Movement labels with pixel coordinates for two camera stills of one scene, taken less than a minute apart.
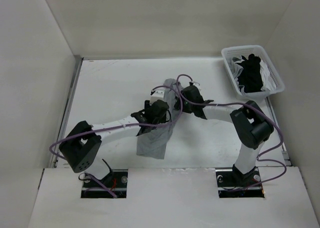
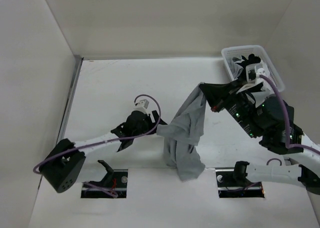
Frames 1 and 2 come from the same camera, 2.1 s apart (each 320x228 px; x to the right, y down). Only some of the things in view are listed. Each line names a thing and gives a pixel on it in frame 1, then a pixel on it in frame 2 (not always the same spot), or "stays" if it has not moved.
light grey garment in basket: [236, 69] stays
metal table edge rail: [76, 67] stays
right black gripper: [179, 104] → [215, 93]
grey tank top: [152, 142] → [182, 135]
